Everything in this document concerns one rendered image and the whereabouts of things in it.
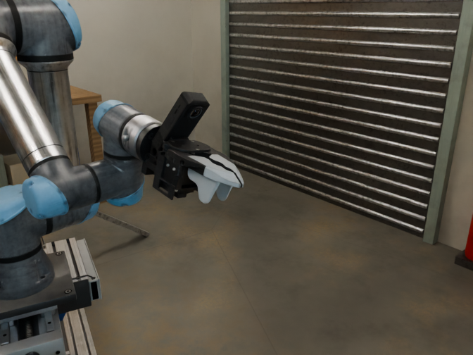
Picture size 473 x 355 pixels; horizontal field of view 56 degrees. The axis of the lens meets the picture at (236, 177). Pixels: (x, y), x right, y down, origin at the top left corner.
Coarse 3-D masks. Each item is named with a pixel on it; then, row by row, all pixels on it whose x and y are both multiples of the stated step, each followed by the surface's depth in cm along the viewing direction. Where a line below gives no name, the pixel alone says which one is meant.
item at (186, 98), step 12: (180, 96) 66; (192, 96) 66; (204, 96) 68; (180, 108) 67; (192, 108) 66; (204, 108) 68; (168, 120) 69; (180, 120) 68; (192, 120) 69; (168, 132) 69; (180, 132) 70; (156, 144) 71
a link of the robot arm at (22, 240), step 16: (0, 192) 101; (16, 192) 100; (0, 208) 95; (16, 208) 96; (0, 224) 95; (16, 224) 97; (32, 224) 100; (48, 224) 103; (0, 240) 97; (16, 240) 98; (32, 240) 101; (0, 256) 98
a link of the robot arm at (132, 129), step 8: (136, 120) 75; (144, 120) 75; (152, 120) 75; (128, 128) 75; (136, 128) 74; (144, 128) 74; (128, 136) 75; (136, 136) 73; (128, 144) 75; (128, 152) 77; (136, 152) 74
